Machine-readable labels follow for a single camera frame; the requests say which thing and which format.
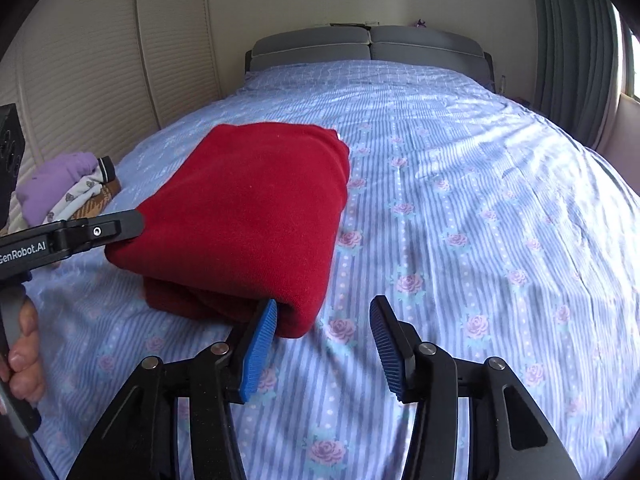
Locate red sweatshirt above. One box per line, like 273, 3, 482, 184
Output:
105, 122, 349, 338

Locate person's left hand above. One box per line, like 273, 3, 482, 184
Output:
1, 297, 46, 405

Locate folded purple garment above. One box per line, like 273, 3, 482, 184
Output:
16, 152, 99, 226

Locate folded brown checked garment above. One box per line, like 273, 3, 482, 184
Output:
0, 176, 123, 236

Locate folded white patterned garment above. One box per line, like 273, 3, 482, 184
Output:
42, 156, 117, 224

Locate beige louvered wardrobe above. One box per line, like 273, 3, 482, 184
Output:
1, 0, 221, 177

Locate grey padded headboard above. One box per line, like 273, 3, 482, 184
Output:
244, 24, 496, 91

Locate teal curtain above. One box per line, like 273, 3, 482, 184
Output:
533, 0, 618, 148

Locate black camera box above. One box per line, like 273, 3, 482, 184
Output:
0, 103, 25, 229

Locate window with metal frame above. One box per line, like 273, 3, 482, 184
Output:
620, 18, 640, 101

